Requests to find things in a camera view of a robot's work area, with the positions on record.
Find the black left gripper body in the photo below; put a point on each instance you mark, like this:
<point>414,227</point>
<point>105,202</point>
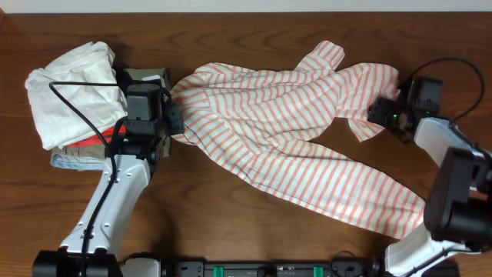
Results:
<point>164,128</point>

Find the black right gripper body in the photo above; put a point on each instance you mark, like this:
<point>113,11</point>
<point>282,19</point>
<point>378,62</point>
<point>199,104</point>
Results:
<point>391,117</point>

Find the red white striped shirt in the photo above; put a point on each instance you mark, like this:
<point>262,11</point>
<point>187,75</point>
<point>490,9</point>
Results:
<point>262,125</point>

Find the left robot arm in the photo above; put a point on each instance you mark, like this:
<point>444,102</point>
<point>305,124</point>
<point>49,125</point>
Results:
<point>137,144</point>

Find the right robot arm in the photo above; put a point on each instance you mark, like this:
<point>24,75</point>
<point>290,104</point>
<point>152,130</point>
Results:
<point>457,213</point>

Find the olive green folded garment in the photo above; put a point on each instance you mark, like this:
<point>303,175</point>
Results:
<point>89,154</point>

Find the light blue folded garment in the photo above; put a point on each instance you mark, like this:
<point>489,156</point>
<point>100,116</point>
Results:
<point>77,162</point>

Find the white crumpled garment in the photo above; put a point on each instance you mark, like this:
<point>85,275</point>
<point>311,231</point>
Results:
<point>95,95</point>

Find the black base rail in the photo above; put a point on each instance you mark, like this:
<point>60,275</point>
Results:
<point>250,269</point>

